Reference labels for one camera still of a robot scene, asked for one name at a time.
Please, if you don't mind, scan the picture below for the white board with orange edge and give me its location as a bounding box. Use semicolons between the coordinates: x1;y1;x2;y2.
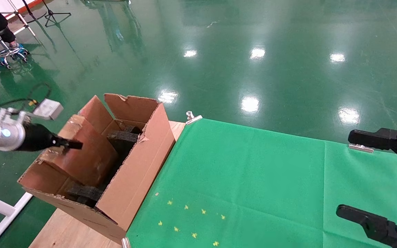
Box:
0;0;44;15

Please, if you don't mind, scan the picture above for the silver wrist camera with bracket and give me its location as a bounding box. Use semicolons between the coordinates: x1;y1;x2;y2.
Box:
0;99;64;122

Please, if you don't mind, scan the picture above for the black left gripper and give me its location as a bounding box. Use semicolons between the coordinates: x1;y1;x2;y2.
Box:
18;124;84;152

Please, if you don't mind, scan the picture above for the large open cardboard carton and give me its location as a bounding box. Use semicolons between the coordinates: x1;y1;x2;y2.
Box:
18;93;177;245

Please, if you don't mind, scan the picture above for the black cable with yellow tag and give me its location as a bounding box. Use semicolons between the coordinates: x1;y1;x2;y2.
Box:
0;98;37;114

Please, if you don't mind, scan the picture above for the black tripod stand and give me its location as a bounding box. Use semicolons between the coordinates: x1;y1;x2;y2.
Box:
42;0;72;28

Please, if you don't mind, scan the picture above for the chrome wheeled stool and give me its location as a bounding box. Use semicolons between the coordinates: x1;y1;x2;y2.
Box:
0;29;31;69

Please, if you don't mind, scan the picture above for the green table cloth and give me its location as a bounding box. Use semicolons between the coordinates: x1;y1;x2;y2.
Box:
126;118;397;248

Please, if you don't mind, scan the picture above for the thick black looped cable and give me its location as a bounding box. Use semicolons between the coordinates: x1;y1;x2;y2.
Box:
27;82;52;104

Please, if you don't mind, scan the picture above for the black round base stand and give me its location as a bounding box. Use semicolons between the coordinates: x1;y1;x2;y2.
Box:
21;0;48;24

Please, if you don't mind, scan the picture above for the white metal stand frame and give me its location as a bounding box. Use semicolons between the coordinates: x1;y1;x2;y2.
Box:
0;0;37;37

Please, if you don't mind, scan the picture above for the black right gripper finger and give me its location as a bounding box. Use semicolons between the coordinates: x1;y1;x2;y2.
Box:
348;127;397;172
336;204;397;248

